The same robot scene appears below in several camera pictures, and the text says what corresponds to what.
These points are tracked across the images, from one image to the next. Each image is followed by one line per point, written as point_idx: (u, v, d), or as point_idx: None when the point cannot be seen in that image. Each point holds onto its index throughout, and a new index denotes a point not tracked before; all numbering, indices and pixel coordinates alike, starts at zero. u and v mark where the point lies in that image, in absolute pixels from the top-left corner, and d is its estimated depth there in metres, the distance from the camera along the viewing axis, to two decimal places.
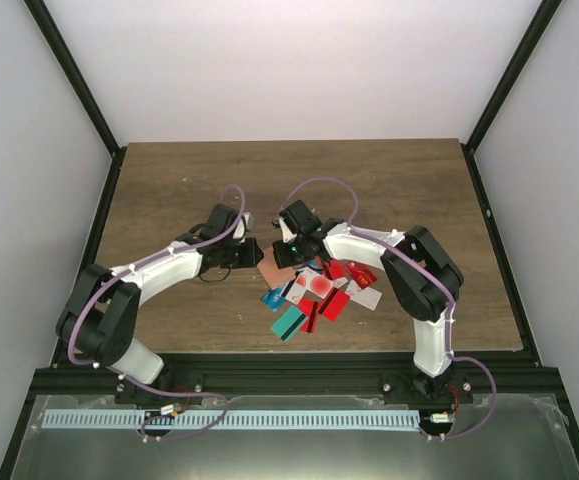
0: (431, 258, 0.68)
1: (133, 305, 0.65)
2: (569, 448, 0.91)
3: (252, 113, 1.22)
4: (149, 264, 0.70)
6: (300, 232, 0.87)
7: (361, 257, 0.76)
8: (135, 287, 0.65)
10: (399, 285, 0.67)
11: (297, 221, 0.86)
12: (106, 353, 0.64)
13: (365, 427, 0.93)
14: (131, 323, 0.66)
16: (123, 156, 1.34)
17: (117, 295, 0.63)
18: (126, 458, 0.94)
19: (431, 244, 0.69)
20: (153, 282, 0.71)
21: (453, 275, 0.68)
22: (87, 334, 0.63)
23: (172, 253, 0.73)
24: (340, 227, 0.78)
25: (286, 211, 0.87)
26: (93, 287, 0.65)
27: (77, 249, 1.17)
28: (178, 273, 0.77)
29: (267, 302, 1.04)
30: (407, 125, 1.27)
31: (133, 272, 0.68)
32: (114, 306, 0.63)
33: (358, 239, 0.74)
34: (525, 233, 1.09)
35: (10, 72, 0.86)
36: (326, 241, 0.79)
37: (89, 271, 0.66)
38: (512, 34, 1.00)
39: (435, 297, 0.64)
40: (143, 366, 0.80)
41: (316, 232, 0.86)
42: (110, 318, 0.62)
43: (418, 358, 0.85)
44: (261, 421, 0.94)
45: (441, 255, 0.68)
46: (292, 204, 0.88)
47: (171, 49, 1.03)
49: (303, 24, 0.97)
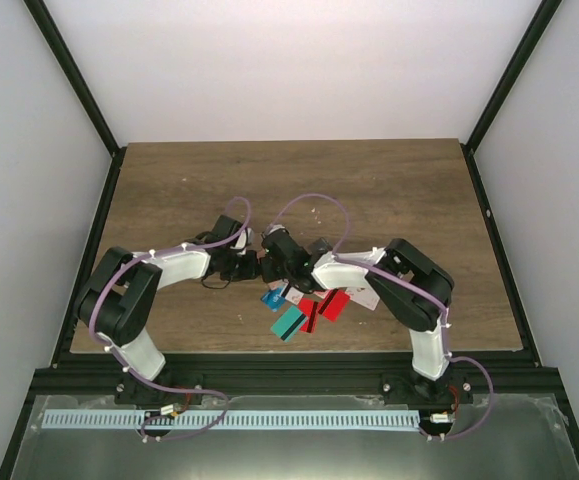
0: (416, 267, 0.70)
1: (152, 288, 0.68)
2: (569, 448, 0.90)
3: (253, 113, 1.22)
4: (167, 252, 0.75)
6: (291, 266, 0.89)
7: (350, 281, 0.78)
8: (156, 268, 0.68)
10: (390, 300, 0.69)
11: (285, 253, 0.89)
12: (123, 332, 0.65)
13: (364, 427, 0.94)
14: (147, 306, 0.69)
16: (123, 156, 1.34)
17: (140, 275, 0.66)
18: (126, 458, 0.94)
19: (411, 252, 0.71)
20: (167, 271, 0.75)
21: (440, 281, 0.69)
22: (106, 312, 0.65)
23: (185, 249, 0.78)
24: (326, 257, 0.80)
25: (274, 243, 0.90)
26: (114, 267, 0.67)
27: (77, 248, 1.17)
28: (183, 272, 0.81)
29: (267, 302, 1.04)
30: (408, 125, 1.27)
31: (152, 257, 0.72)
32: (135, 287, 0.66)
33: (340, 264, 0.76)
34: (524, 232, 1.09)
35: (11, 73, 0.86)
36: (315, 273, 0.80)
37: (113, 253, 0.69)
38: (513, 33, 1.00)
39: (428, 306, 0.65)
40: (145, 360, 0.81)
41: (304, 265, 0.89)
42: (131, 298, 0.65)
43: (417, 363, 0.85)
44: (261, 421, 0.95)
45: (426, 263, 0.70)
46: (277, 237, 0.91)
47: (170, 48, 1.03)
49: (305, 24, 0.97)
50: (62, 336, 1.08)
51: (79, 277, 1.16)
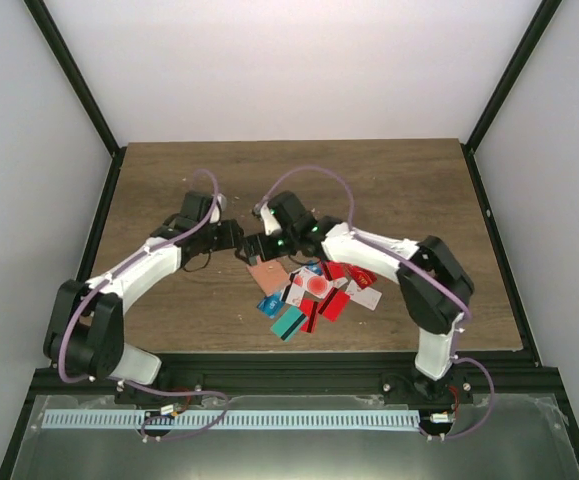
0: (445, 269, 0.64)
1: (117, 317, 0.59)
2: (569, 448, 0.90)
3: (253, 113, 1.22)
4: (126, 270, 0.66)
6: (296, 231, 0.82)
7: (362, 263, 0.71)
8: (117, 297, 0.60)
10: (411, 298, 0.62)
11: (290, 217, 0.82)
12: (99, 365, 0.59)
13: (364, 427, 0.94)
14: (117, 336, 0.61)
16: (123, 157, 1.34)
17: (99, 306, 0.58)
18: (126, 458, 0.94)
19: (445, 253, 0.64)
20: (133, 287, 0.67)
21: (463, 285, 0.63)
22: (76, 353, 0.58)
23: (149, 253, 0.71)
24: (342, 230, 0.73)
25: (278, 205, 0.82)
26: (70, 304, 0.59)
27: (77, 248, 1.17)
28: (157, 274, 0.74)
29: (263, 309, 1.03)
30: (408, 126, 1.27)
31: (111, 282, 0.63)
32: (97, 322, 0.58)
33: (361, 245, 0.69)
34: (525, 233, 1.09)
35: (11, 73, 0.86)
36: (327, 244, 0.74)
37: (64, 287, 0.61)
38: (513, 33, 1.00)
39: (451, 310, 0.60)
40: (140, 367, 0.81)
41: (309, 230, 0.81)
42: (95, 336, 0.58)
43: (420, 362, 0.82)
44: (261, 421, 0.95)
45: (456, 267, 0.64)
46: (283, 199, 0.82)
47: (170, 48, 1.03)
49: (306, 24, 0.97)
50: None
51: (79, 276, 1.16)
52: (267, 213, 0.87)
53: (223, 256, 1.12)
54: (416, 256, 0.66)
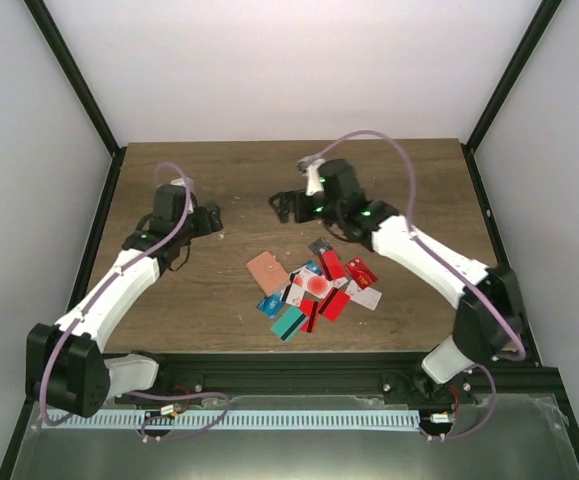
0: (508, 301, 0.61)
1: (93, 359, 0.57)
2: (569, 448, 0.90)
3: (253, 113, 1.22)
4: (95, 303, 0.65)
6: (345, 209, 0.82)
7: (412, 265, 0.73)
8: (88, 340, 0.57)
10: (466, 324, 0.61)
11: (343, 192, 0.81)
12: (86, 406, 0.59)
13: (364, 427, 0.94)
14: (99, 373, 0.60)
16: (123, 157, 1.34)
17: (72, 352, 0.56)
18: (126, 458, 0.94)
19: (513, 286, 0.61)
20: (109, 317, 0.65)
21: (518, 316, 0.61)
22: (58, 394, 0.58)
23: (120, 275, 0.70)
24: (401, 228, 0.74)
25: (334, 176, 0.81)
26: (43, 349, 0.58)
27: (76, 248, 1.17)
28: (135, 292, 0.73)
29: (263, 309, 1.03)
30: (408, 126, 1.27)
31: (81, 322, 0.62)
32: (72, 368, 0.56)
33: (420, 250, 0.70)
34: (525, 233, 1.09)
35: (11, 73, 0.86)
36: (378, 237, 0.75)
37: (34, 332, 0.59)
38: (512, 34, 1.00)
39: (499, 344, 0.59)
40: (135, 377, 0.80)
41: (358, 211, 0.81)
42: (74, 380, 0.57)
43: (430, 367, 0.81)
44: (261, 421, 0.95)
45: (519, 303, 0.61)
46: (340, 171, 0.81)
47: (169, 48, 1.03)
49: (306, 24, 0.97)
50: None
51: (79, 276, 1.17)
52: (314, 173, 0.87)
53: (223, 256, 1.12)
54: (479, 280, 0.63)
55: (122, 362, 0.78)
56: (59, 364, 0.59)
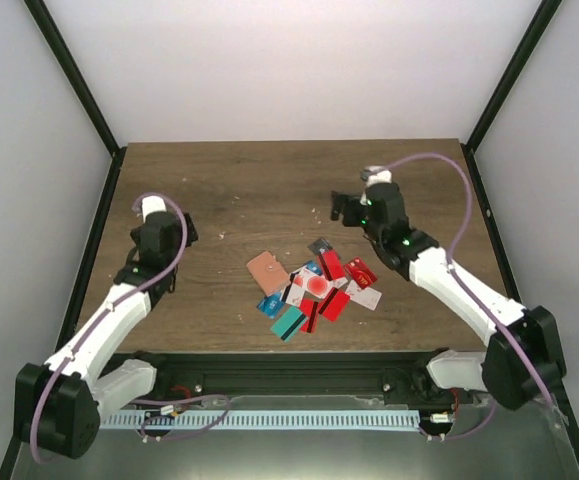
0: (543, 347, 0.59)
1: (85, 399, 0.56)
2: (569, 448, 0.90)
3: (253, 113, 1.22)
4: (87, 340, 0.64)
6: (387, 235, 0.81)
7: (448, 298, 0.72)
8: (80, 381, 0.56)
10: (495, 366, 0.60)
11: (388, 219, 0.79)
12: (76, 447, 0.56)
13: (364, 427, 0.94)
14: (90, 413, 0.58)
16: (123, 157, 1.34)
17: (63, 392, 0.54)
18: (127, 458, 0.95)
19: (551, 332, 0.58)
20: (99, 353, 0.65)
21: (554, 364, 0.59)
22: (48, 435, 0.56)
23: (111, 310, 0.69)
24: (440, 260, 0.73)
25: (381, 202, 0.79)
26: (32, 389, 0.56)
27: (76, 248, 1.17)
28: (125, 326, 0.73)
29: (263, 309, 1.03)
30: (408, 126, 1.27)
31: (71, 360, 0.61)
32: (62, 409, 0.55)
33: (455, 284, 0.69)
34: (525, 233, 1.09)
35: (11, 73, 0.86)
36: (414, 265, 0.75)
37: (23, 372, 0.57)
38: (513, 33, 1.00)
39: (531, 391, 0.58)
40: (131, 390, 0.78)
41: (400, 241, 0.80)
42: (64, 421, 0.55)
43: (437, 373, 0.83)
44: (261, 421, 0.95)
45: (556, 350, 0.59)
46: (389, 197, 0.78)
47: (170, 48, 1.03)
49: (306, 24, 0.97)
50: (62, 336, 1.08)
51: (79, 276, 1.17)
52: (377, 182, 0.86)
53: (223, 256, 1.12)
54: (513, 323, 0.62)
55: (119, 377, 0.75)
56: (50, 403, 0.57)
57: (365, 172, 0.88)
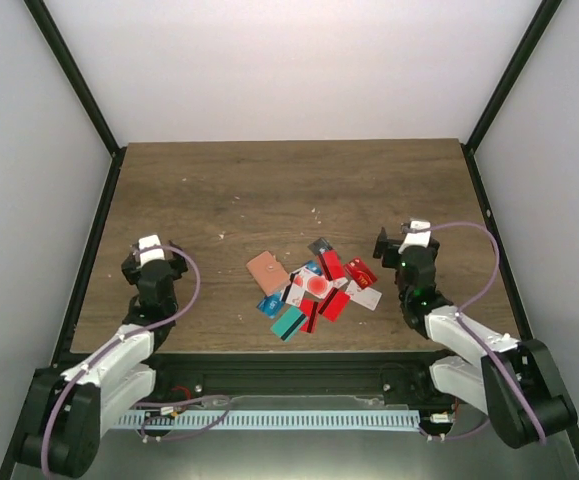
0: (542, 381, 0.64)
1: (95, 409, 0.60)
2: (569, 448, 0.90)
3: (253, 113, 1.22)
4: (102, 357, 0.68)
6: (412, 295, 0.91)
7: (457, 346, 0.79)
8: (94, 387, 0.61)
10: (493, 397, 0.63)
11: (416, 283, 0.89)
12: (77, 461, 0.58)
13: (364, 428, 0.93)
14: (96, 427, 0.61)
16: (123, 157, 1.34)
17: (76, 397, 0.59)
18: (129, 458, 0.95)
19: (546, 364, 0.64)
20: (111, 373, 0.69)
21: (553, 402, 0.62)
22: (56, 447, 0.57)
23: (123, 339, 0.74)
24: (448, 311, 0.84)
25: (414, 268, 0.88)
26: (46, 398, 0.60)
27: (77, 249, 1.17)
28: (133, 359, 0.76)
29: (263, 309, 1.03)
30: (407, 126, 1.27)
31: (86, 372, 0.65)
32: (73, 417, 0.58)
33: (460, 328, 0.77)
34: (524, 233, 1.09)
35: (11, 73, 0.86)
36: (429, 318, 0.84)
37: (41, 383, 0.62)
38: (513, 33, 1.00)
39: (527, 426, 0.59)
40: (128, 399, 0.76)
41: (421, 304, 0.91)
42: (72, 430, 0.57)
43: (438, 378, 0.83)
44: (261, 422, 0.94)
45: (555, 384, 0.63)
46: (422, 265, 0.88)
47: (170, 49, 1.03)
49: (307, 23, 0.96)
50: (62, 336, 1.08)
51: (79, 277, 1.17)
52: (414, 242, 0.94)
53: (223, 256, 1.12)
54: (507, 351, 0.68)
55: (117, 386, 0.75)
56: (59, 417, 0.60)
57: (406, 227, 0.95)
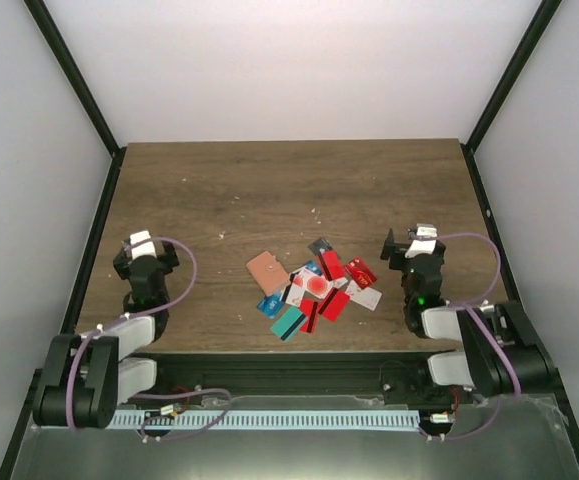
0: (519, 335, 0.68)
1: (114, 360, 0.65)
2: (569, 448, 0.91)
3: (253, 113, 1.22)
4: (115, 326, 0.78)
6: (414, 299, 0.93)
7: (446, 329, 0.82)
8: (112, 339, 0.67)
10: (471, 353, 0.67)
11: (421, 290, 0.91)
12: (101, 410, 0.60)
13: (364, 428, 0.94)
14: (114, 382, 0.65)
16: (123, 157, 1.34)
17: (99, 347, 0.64)
18: (128, 458, 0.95)
19: (521, 320, 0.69)
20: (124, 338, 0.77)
21: (530, 353, 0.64)
22: (80, 398, 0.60)
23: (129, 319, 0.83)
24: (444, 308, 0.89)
25: (419, 276, 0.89)
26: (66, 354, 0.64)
27: (76, 249, 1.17)
28: (140, 337, 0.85)
29: (263, 309, 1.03)
30: (407, 126, 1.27)
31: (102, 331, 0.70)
32: (98, 364, 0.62)
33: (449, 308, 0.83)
34: (524, 233, 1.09)
35: (10, 73, 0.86)
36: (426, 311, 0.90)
37: (59, 343, 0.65)
38: (512, 34, 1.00)
39: (499, 373, 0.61)
40: (136, 381, 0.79)
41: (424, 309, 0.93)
42: (98, 374, 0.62)
43: (437, 371, 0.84)
44: (261, 421, 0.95)
45: (531, 337, 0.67)
46: (429, 274, 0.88)
47: (170, 49, 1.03)
49: (307, 23, 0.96)
50: None
51: (79, 277, 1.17)
52: (418, 247, 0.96)
53: (223, 256, 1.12)
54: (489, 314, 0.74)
55: (122, 367, 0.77)
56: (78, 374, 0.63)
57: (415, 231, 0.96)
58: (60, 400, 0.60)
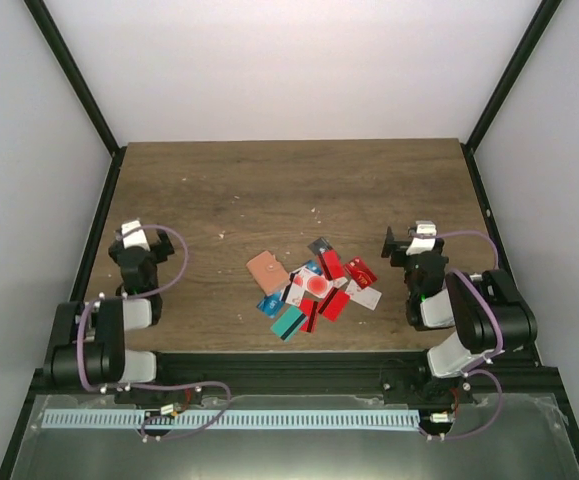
0: (503, 293, 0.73)
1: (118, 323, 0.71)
2: (569, 447, 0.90)
3: (253, 113, 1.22)
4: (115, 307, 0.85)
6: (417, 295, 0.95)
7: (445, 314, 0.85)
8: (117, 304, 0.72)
10: (459, 309, 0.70)
11: (425, 286, 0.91)
12: (111, 367, 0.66)
13: (364, 427, 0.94)
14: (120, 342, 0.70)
16: (123, 156, 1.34)
17: (104, 313, 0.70)
18: (128, 458, 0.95)
19: (505, 282, 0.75)
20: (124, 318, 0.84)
21: (516, 310, 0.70)
22: (89, 357, 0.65)
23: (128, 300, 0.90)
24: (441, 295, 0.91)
25: (426, 272, 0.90)
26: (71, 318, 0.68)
27: (76, 248, 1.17)
28: (139, 317, 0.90)
29: (263, 309, 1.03)
30: (407, 126, 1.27)
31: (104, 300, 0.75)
32: (104, 326, 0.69)
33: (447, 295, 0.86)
34: (525, 232, 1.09)
35: (9, 71, 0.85)
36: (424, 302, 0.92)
37: (63, 308, 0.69)
38: (513, 33, 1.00)
39: (486, 328, 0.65)
40: (140, 368, 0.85)
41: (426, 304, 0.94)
42: (106, 335, 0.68)
43: (434, 362, 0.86)
44: (261, 421, 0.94)
45: (514, 295, 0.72)
46: (435, 272, 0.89)
47: (169, 48, 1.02)
49: (307, 22, 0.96)
50: None
51: (79, 277, 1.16)
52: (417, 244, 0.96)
53: (223, 256, 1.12)
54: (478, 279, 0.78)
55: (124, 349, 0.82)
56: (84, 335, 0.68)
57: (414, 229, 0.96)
58: (71, 359, 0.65)
